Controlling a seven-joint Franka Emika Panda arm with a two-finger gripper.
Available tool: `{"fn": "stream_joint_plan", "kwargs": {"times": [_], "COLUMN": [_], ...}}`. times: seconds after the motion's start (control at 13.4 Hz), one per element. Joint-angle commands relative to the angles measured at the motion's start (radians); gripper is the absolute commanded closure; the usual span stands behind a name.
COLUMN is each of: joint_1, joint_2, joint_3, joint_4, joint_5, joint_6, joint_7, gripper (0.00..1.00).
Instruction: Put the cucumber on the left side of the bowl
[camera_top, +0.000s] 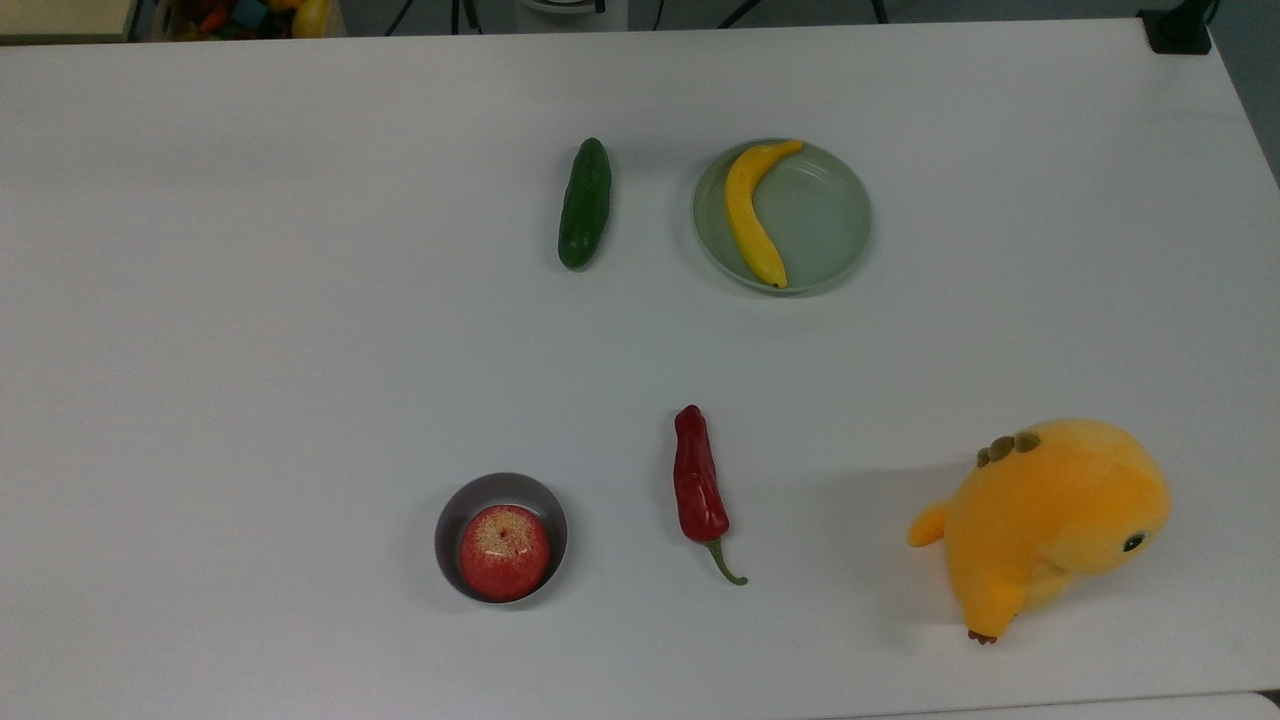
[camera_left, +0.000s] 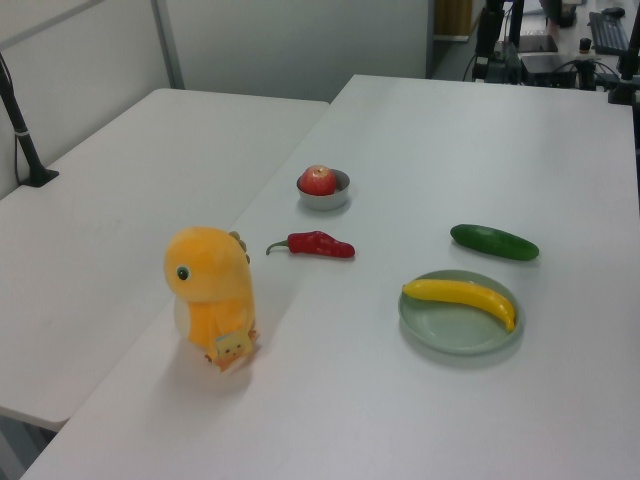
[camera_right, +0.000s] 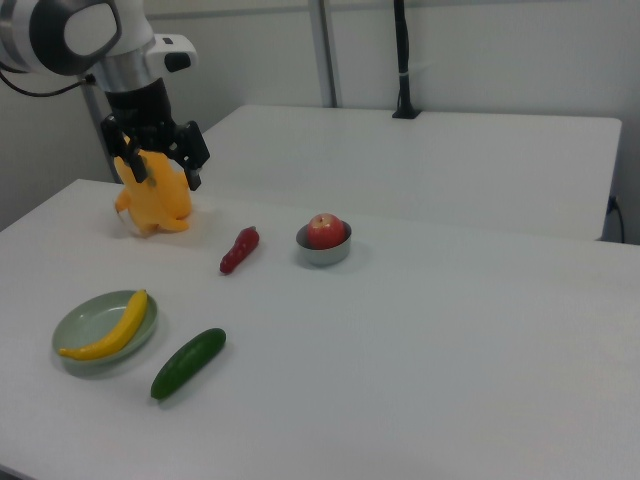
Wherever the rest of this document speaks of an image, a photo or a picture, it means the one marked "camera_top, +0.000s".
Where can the red apple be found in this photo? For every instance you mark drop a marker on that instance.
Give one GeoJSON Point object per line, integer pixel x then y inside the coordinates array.
{"type": "Point", "coordinates": [505, 552]}

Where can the yellow plush toy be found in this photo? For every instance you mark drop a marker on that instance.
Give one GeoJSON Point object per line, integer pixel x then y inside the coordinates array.
{"type": "Point", "coordinates": [1050, 520]}

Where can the yellow banana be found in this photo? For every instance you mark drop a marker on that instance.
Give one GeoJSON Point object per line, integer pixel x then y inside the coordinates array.
{"type": "Point", "coordinates": [745, 220]}

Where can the red chili pepper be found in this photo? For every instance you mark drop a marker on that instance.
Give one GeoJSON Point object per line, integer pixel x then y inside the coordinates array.
{"type": "Point", "coordinates": [697, 480]}

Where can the black tripod legs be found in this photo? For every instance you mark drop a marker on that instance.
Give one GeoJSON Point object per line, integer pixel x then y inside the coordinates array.
{"type": "Point", "coordinates": [455, 14]}
{"type": "Point", "coordinates": [870, 10]}

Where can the small grey metal bowl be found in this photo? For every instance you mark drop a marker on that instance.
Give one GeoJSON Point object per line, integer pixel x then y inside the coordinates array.
{"type": "Point", "coordinates": [470, 505]}

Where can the black table clamp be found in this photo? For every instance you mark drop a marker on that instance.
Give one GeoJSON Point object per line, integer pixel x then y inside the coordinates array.
{"type": "Point", "coordinates": [1178, 30]}

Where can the beige cabinet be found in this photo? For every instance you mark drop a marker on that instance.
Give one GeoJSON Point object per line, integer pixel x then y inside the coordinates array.
{"type": "Point", "coordinates": [65, 18]}

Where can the dark green cucumber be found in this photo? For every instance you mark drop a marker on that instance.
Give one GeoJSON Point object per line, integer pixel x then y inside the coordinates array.
{"type": "Point", "coordinates": [584, 205]}

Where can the pale green round plate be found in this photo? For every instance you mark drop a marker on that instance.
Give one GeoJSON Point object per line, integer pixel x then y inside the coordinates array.
{"type": "Point", "coordinates": [825, 220]}

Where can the box of toy fruits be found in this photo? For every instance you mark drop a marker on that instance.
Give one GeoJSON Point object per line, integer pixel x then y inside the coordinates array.
{"type": "Point", "coordinates": [250, 17]}

